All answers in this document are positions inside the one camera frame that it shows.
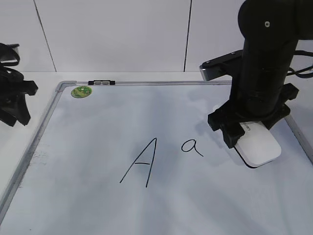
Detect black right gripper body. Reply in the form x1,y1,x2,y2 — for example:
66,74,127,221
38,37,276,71
208,83,299,131

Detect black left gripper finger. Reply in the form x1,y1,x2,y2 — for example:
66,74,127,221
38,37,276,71
0,94,31,127

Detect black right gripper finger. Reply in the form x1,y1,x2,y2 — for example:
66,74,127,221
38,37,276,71
220,122,245,149
262,111,290,130

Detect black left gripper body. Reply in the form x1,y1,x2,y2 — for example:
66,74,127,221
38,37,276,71
0,66,38,103

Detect white whiteboard eraser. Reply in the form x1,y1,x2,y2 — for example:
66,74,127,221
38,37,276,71
212,104,282,169

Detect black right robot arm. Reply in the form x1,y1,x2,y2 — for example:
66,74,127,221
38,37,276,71
200,0,313,148

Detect round green magnet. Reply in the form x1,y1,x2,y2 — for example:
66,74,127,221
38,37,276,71
71,86,92,98

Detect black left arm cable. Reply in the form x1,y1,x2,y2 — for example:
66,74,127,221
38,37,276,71
0,43,21,74

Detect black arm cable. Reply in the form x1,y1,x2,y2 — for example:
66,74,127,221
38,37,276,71
0,43,21,74
287,50,313,79

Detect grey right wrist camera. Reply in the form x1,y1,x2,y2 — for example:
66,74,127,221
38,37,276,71
200,50,243,81

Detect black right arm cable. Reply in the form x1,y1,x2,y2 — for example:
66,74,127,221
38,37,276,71
287,50,313,79

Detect black grey frame clip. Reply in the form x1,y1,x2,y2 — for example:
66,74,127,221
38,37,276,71
88,80,115,86

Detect white whiteboard with grey frame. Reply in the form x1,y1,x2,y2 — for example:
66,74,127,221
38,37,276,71
0,82,313,235

